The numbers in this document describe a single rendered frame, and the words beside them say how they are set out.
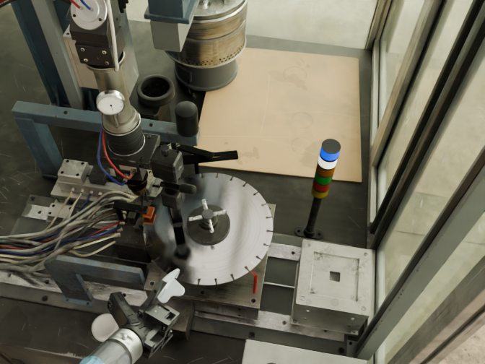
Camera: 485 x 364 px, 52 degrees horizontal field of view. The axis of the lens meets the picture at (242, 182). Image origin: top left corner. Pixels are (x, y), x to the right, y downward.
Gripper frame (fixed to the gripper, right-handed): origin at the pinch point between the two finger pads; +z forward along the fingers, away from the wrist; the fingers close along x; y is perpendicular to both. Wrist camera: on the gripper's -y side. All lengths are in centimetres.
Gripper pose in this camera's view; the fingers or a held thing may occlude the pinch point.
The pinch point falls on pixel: (169, 291)
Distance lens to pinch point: 128.0
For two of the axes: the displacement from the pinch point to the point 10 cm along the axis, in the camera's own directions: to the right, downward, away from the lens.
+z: 3.8, -2.9, 8.8
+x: 2.9, -8.6, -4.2
